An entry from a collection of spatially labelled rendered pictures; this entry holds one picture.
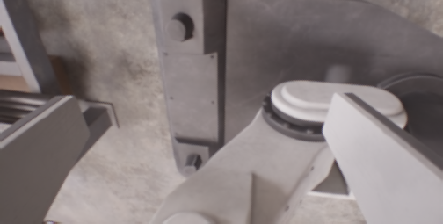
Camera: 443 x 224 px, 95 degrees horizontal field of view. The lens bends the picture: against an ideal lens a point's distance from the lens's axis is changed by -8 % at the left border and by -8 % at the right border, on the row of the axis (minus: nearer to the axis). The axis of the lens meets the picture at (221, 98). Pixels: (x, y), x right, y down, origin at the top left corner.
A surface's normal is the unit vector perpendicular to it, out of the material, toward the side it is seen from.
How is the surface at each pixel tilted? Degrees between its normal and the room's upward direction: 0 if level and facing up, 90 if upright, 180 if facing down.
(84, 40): 0
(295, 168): 90
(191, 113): 0
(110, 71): 0
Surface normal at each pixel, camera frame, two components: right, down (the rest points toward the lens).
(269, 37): -0.18, 0.51
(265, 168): 0.00, -0.85
